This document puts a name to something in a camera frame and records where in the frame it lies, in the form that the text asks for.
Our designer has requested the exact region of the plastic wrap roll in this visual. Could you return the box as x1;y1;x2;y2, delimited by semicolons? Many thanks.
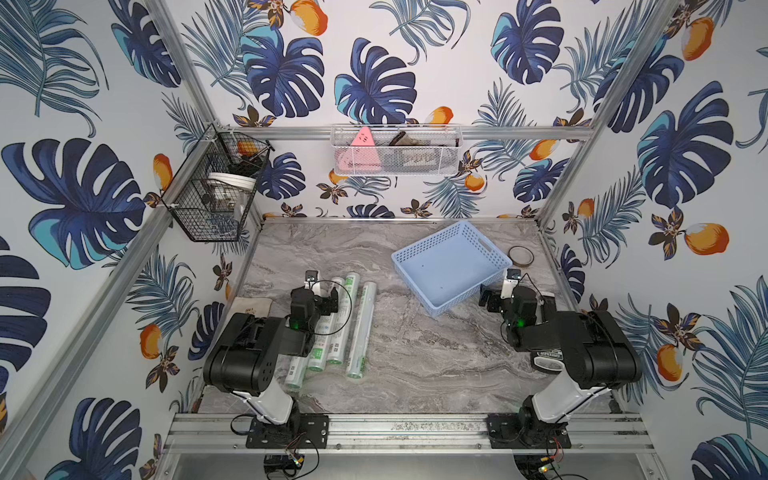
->
307;277;348;372
284;356;308;391
327;272;361;365
346;282;378;379

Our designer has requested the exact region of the light blue plastic basket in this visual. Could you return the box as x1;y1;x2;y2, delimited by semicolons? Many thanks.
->
391;221;512;318

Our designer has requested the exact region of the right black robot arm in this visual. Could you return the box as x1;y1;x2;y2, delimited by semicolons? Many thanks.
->
479;285;642;431

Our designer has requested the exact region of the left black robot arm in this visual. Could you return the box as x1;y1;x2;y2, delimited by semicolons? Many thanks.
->
203;282;341;431

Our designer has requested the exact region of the white bowl in basket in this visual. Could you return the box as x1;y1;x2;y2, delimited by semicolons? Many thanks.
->
208;172;256;191

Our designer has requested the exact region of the brown brush in basket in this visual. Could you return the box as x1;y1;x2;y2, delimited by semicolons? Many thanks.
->
389;131;431;147

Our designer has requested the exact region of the beige work glove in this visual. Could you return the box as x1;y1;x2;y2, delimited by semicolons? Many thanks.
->
229;297;273;318

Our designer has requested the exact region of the pink triangular item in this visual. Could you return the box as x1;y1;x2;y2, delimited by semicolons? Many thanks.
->
350;126;376;147

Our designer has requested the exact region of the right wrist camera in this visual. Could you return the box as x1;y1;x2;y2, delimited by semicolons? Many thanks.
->
500;268;522;299

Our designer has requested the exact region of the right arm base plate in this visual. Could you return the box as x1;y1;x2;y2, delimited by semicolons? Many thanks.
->
485;414;572;450

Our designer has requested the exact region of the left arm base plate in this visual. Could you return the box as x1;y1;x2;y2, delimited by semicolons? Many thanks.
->
245;412;330;450

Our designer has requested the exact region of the black wire wall basket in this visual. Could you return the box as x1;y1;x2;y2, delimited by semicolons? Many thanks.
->
161;124;274;243

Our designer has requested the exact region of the aluminium front rail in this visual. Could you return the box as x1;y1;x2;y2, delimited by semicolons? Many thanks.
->
165;413;655;454

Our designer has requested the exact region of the white wire wall basket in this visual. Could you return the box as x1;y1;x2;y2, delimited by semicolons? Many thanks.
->
330;124;464;176

